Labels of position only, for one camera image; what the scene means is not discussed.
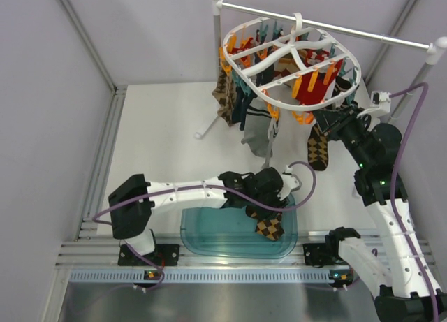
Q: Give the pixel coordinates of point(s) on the teal plastic basin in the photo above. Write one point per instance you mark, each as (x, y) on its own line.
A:
(229, 232)

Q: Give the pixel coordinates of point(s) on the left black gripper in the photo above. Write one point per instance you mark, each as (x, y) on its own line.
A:
(263, 213)

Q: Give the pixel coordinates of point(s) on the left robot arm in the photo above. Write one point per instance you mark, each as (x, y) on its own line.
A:
(132, 204)

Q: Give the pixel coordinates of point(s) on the grey striped sock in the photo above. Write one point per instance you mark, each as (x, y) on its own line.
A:
(270, 144)
(256, 127)

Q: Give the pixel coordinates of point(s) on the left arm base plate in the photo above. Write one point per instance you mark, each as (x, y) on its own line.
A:
(164, 255)

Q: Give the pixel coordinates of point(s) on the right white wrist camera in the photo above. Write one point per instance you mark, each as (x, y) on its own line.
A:
(381, 103)

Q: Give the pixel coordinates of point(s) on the brown argyle sock front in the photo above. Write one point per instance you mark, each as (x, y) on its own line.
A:
(317, 149)

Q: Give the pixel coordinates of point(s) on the perforated cable duct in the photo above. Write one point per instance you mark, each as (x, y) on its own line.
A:
(210, 276)

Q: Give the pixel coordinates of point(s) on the white oval clip hanger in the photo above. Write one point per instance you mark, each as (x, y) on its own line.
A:
(305, 70)

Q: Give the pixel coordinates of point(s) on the brown argyle sock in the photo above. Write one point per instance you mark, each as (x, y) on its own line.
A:
(270, 228)
(317, 149)

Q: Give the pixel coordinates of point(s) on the brown argyle sock back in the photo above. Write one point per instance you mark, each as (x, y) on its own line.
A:
(270, 228)

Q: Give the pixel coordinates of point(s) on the brown patterned hanging sock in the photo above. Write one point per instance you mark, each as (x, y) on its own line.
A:
(225, 95)

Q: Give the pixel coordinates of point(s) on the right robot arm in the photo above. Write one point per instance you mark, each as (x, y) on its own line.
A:
(404, 289)

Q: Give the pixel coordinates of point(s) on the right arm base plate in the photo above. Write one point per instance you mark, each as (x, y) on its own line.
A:
(318, 255)

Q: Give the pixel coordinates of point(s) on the white drying rack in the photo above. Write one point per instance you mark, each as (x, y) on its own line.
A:
(244, 99)

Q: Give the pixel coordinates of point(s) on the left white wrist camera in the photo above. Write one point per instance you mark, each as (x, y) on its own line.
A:
(290, 181)

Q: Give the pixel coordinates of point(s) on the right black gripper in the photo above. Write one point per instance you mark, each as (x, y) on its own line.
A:
(326, 119)

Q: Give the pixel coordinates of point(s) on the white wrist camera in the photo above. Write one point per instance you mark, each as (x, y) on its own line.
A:
(290, 181)
(381, 103)

